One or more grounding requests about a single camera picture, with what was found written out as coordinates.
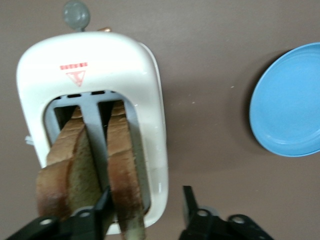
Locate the white toaster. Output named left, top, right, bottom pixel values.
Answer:
left=16, top=0, right=170, bottom=236

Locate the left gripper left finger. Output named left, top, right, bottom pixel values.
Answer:
left=4, top=186, right=112, bottom=240

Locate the blue plate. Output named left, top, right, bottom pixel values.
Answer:
left=249, top=41, right=320, bottom=158

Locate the brown toast bread slice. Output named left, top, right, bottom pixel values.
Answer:
left=106, top=99, right=151, bottom=240
left=36, top=106, right=108, bottom=223

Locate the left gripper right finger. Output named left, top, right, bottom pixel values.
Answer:
left=179, top=185, right=272, bottom=240

